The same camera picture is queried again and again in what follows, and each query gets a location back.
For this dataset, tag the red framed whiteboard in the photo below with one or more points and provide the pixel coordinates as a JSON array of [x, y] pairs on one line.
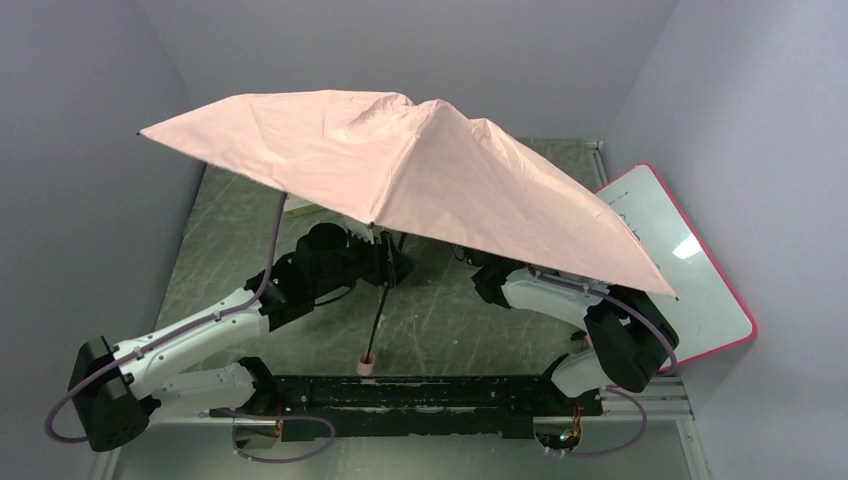
[[707, 312]]

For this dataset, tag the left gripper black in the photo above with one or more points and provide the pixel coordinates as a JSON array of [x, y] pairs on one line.
[[385, 259]]

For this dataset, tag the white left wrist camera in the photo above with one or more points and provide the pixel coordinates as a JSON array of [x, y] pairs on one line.
[[363, 232]]

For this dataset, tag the small white box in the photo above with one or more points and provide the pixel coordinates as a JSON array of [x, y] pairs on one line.
[[300, 209]]

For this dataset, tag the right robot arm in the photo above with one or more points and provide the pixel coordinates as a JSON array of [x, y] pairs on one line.
[[630, 340]]

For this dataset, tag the pink folding umbrella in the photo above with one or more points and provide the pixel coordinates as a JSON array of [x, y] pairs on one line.
[[420, 168]]

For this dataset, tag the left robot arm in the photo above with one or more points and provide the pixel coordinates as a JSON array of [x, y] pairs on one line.
[[119, 390]]

